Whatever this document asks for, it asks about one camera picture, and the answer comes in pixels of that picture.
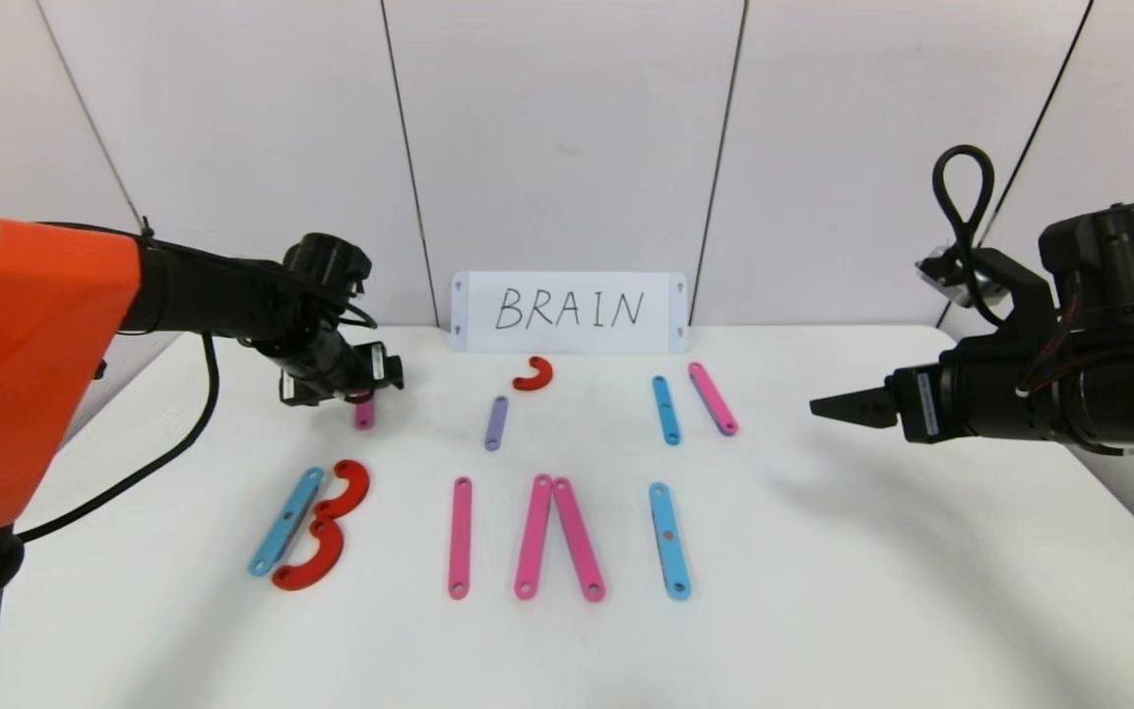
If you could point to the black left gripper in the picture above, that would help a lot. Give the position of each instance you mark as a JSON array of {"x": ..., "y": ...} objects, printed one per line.
[{"x": 379, "y": 367}]

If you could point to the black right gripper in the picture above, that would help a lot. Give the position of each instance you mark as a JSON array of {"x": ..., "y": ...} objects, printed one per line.
[{"x": 923, "y": 406}]

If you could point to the pink strip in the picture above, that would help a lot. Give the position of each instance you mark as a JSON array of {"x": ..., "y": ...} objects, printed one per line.
[
  {"x": 578, "y": 538},
  {"x": 363, "y": 415},
  {"x": 534, "y": 535},
  {"x": 712, "y": 398},
  {"x": 460, "y": 537}
]

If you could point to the red curved piece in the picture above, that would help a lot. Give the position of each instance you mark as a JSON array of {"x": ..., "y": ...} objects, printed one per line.
[
  {"x": 357, "y": 486},
  {"x": 329, "y": 559},
  {"x": 545, "y": 374}
]

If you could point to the orange and black left arm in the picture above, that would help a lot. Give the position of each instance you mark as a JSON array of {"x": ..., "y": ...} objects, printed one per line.
[{"x": 26, "y": 345}]

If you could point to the white BRAIN word card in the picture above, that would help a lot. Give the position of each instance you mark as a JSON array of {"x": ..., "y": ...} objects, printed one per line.
[{"x": 567, "y": 284}]

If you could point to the short purple strip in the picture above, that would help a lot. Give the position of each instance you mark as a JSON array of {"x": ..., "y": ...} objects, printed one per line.
[{"x": 496, "y": 423}]

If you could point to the long light blue strip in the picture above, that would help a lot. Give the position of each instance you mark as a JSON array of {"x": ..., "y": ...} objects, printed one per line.
[{"x": 286, "y": 520}]

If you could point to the short blue strip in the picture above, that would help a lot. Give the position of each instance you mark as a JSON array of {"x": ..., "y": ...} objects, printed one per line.
[{"x": 665, "y": 410}]

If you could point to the blue strip with middle hole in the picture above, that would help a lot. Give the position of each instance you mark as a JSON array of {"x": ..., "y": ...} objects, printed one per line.
[{"x": 668, "y": 540}]

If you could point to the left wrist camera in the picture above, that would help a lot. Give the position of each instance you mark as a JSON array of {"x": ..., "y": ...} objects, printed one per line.
[{"x": 296, "y": 391}]

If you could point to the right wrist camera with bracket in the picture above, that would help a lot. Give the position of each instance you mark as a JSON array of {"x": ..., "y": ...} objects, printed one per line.
[{"x": 1015, "y": 281}]

